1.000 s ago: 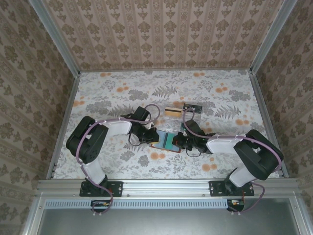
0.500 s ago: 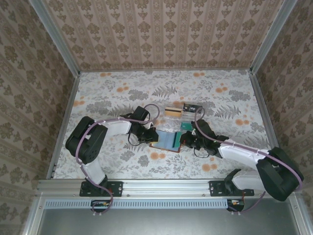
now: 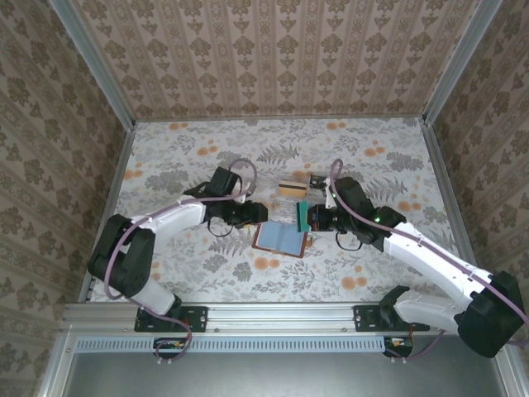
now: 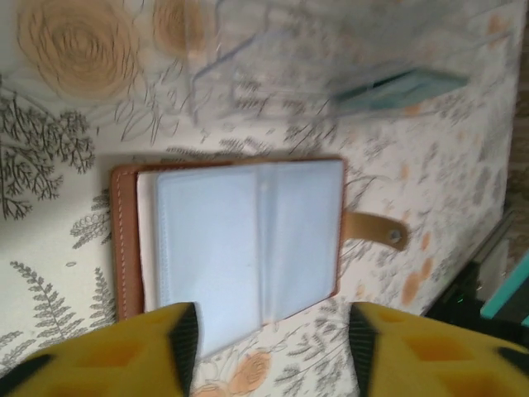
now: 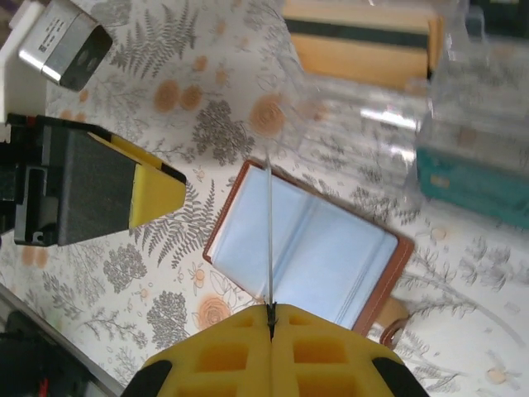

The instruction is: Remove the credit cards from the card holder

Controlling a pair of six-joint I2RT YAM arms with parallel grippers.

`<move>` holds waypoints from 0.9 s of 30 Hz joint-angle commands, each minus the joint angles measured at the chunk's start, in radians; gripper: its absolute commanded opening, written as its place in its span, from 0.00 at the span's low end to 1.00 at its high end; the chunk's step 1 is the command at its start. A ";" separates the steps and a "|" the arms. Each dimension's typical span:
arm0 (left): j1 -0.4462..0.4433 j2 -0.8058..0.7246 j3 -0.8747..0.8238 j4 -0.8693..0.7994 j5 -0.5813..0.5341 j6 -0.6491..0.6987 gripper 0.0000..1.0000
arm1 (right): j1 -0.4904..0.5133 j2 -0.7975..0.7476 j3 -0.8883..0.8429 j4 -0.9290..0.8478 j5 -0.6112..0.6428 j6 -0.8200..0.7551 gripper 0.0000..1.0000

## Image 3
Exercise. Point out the brown framed tray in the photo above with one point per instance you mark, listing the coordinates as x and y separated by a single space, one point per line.
277 237

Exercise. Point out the small tan block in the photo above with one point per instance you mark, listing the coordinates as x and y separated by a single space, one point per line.
292 191

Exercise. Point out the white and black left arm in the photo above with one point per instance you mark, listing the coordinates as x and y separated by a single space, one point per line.
177 217

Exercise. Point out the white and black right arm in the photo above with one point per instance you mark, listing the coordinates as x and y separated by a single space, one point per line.
434 258

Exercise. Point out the clear acrylic organizer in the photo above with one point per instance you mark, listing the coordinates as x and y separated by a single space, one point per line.
285 207

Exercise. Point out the floral patterned tablecloth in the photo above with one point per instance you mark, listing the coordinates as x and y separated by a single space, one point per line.
186 269

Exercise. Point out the grey metal panel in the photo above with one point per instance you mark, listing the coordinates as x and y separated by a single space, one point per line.
281 376

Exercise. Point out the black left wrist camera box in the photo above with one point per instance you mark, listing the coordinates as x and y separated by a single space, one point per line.
225 181

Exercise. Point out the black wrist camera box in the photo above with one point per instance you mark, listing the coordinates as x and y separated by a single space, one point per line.
225 181
353 194

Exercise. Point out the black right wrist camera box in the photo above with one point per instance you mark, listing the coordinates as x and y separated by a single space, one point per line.
353 194

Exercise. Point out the aluminium frame rail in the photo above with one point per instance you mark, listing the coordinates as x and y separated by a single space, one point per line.
446 186
117 173
58 364
281 119
510 378

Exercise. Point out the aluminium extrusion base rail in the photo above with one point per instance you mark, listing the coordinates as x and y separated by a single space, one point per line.
281 316

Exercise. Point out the aluminium frame post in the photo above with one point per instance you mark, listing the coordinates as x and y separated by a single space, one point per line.
460 62
95 62

